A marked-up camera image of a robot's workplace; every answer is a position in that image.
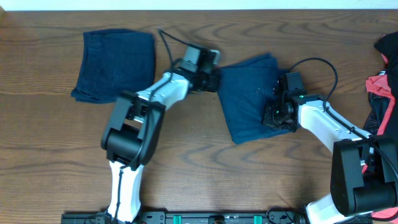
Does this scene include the dark blue shorts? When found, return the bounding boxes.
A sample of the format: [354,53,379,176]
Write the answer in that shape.
[218,53,289,144]
[71,29,155,104]

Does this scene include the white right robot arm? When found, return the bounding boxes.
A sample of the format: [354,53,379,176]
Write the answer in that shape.
[262,94,397,223]

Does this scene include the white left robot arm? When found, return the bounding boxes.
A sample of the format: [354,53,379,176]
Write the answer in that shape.
[101,68,220,223]

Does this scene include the folded dark blue shorts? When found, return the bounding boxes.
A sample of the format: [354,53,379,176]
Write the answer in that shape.
[71,29,155,104]

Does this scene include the black garment in pile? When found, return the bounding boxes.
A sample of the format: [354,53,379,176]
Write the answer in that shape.
[374,32,397,139]

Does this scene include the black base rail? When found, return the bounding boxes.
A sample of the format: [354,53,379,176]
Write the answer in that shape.
[61,208,308,224]

